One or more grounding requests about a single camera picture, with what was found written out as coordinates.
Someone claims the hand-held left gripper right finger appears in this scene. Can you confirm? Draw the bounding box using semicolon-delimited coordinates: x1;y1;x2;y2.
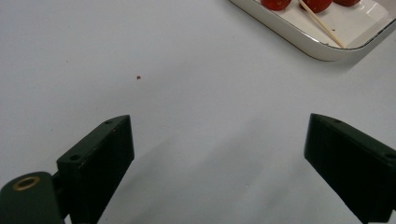
304;113;396;224

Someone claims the thin wooden skewer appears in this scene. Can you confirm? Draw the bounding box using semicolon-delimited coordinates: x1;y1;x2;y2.
298;0;346;49

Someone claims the white rectangular tray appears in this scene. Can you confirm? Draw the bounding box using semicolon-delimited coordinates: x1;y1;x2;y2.
229;0;396;62

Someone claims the red round fruit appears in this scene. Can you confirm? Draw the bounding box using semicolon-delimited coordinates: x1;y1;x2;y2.
332;0;362;7
300;0;333;14
261;0;293;12

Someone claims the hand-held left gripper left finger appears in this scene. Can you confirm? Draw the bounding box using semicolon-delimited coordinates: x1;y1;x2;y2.
56;115;135;224

